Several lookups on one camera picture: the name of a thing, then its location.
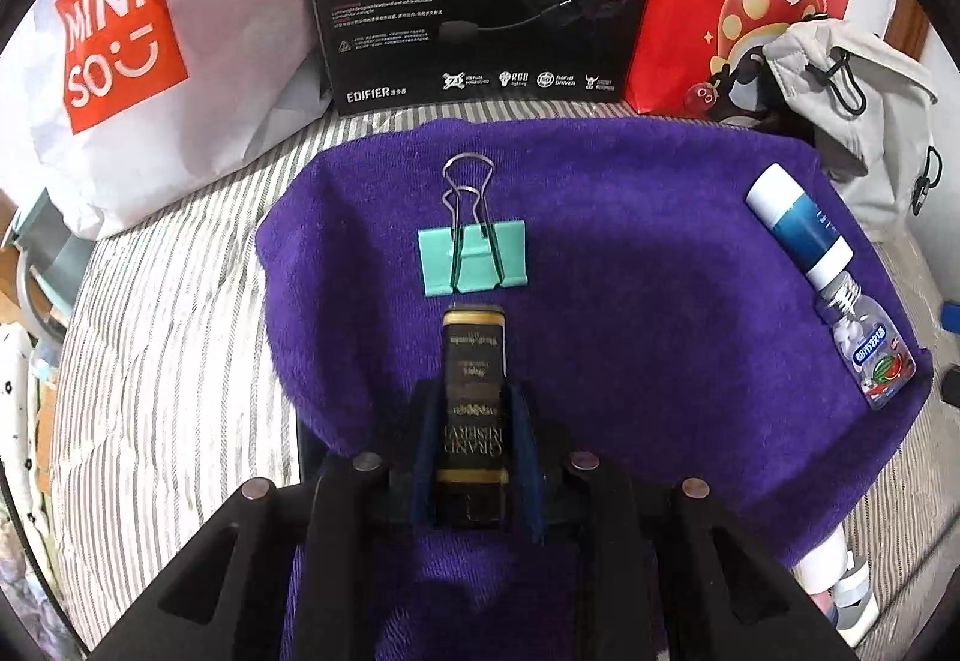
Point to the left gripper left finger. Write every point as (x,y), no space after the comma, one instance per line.
(278,572)

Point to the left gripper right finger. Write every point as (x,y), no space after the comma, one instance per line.
(659,570)

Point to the pink blue round case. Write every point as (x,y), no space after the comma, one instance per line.
(853,607)

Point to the clear candy bottle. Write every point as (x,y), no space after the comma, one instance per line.
(867,340)

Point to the white blue tube container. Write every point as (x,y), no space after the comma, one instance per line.
(799,226)

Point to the green binder clip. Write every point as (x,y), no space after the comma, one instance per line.
(474,253)

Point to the striped bed sheet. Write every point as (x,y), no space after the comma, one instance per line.
(168,399)

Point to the purple towel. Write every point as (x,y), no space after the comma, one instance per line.
(661,325)

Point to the grey Nike backpack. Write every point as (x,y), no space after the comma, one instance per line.
(865,107)

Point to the white Miniso plastic bag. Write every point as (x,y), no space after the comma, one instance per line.
(126,106)

